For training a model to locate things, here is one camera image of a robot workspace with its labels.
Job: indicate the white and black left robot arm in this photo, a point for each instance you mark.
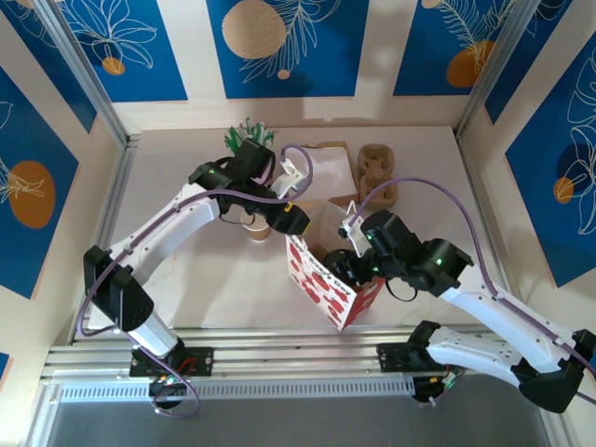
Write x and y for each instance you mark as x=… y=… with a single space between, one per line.
x=172 y=223

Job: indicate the red and white paper bag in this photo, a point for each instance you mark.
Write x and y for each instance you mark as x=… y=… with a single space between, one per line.
x=321 y=288

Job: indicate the green stick sachet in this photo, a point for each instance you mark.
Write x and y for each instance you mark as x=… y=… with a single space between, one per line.
x=232 y=139
x=253 y=130

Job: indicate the brown paper coffee cup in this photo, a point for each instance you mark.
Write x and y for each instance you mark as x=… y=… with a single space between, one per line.
x=258 y=233

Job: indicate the brown cardboard napkin box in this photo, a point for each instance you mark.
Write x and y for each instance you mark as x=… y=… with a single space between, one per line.
x=355 y=186

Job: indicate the aluminium corner post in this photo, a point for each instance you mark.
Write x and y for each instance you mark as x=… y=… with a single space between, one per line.
x=80 y=70
x=494 y=70

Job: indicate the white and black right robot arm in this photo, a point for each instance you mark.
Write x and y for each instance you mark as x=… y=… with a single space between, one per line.
x=493 y=307

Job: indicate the small circuit board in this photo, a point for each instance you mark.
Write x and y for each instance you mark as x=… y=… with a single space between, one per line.
x=447 y=379
x=167 y=381

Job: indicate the aluminium side rail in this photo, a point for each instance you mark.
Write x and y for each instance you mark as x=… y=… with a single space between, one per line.
x=116 y=186
x=491 y=233

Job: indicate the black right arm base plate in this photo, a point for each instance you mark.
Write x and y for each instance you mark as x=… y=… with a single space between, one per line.
x=391 y=358

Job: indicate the white stick sachet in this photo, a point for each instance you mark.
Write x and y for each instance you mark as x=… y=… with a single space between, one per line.
x=248 y=125
x=267 y=135

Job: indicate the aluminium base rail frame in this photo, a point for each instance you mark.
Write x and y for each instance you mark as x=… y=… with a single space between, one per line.
x=298 y=354

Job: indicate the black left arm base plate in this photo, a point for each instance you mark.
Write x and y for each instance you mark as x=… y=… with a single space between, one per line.
x=200 y=361

